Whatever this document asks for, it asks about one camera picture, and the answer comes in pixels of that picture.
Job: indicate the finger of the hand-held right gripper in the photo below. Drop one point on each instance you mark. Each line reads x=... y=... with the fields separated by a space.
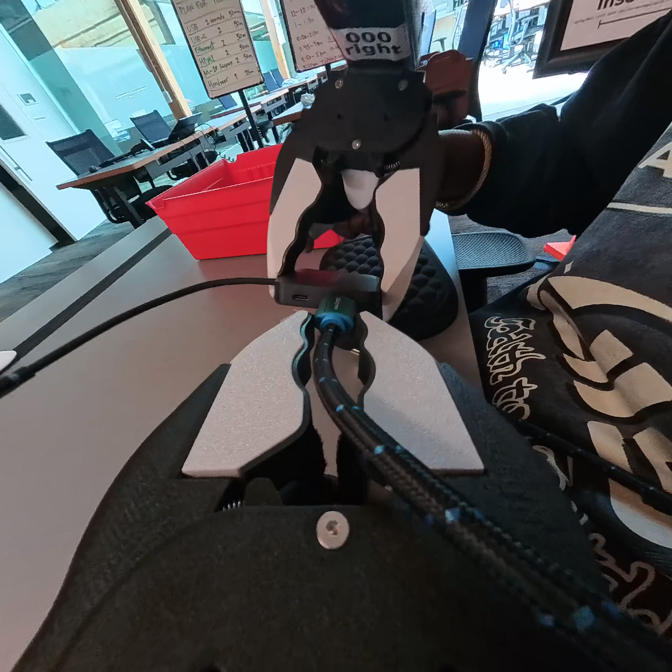
x=286 y=199
x=404 y=220

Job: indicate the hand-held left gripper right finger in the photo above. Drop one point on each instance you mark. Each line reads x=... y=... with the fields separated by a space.
x=420 y=409

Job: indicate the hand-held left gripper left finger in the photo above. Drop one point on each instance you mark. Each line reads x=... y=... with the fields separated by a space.
x=246 y=404

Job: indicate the dark grey port hub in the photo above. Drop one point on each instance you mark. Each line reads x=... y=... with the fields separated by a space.
x=294 y=294

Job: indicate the person's right forearm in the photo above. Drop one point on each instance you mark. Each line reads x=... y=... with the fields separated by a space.
x=567 y=157

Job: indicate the person's right hand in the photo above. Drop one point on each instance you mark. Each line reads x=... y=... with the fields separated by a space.
x=462 y=168

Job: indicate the red plastic bin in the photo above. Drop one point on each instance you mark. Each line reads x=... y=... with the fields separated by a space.
x=220 y=210

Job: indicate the black honeycomb pad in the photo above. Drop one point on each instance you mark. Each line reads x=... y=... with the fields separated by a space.
x=430 y=294

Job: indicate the black mesh chair armrest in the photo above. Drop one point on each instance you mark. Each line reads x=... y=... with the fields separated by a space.
x=488 y=252

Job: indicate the narrow handwritten whiteboard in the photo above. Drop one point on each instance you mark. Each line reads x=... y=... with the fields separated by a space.
x=309 y=36

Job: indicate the small red object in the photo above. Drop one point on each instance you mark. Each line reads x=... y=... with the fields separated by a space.
x=559 y=248

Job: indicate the wood-edged office desk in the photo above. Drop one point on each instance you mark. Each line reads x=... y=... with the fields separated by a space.
x=131 y=168

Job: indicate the large handwritten whiteboard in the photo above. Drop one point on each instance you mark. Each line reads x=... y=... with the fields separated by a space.
x=215 y=47

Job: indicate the person's black printed shirt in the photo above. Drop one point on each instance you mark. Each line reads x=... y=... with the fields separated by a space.
x=603 y=315

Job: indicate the black mesh office chair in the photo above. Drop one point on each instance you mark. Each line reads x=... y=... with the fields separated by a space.
x=84 y=149

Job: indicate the black framed sign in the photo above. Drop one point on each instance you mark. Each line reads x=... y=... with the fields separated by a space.
x=593 y=26

